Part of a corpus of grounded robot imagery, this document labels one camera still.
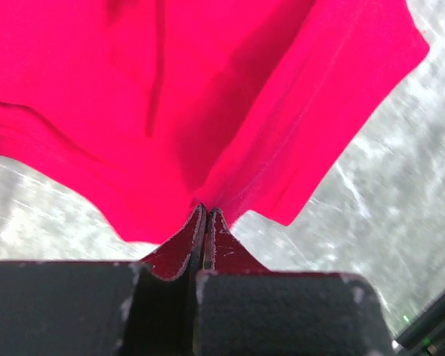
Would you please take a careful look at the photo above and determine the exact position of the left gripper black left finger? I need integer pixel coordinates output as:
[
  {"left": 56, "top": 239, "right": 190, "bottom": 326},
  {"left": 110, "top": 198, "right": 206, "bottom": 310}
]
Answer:
[{"left": 0, "top": 206, "right": 207, "bottom": 355}]

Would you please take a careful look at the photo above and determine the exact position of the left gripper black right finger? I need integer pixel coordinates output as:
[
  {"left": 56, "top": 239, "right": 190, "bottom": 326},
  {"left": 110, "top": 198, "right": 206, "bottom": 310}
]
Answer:
[{"left": 196, "top": 209, "right": 393, "bottom": 355}]

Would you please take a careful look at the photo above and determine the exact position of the red t shirt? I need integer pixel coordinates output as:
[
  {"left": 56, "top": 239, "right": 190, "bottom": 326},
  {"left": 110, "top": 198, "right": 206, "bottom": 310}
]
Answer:
[{"left": 0, "top": 0, "right": 430, "bottom": 244}]

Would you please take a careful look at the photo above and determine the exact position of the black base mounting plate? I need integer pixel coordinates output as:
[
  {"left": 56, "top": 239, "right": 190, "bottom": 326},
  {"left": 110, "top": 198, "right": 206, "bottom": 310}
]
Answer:
[{"left": 392, "top": 292, "right": 445, "bottom": 356}]

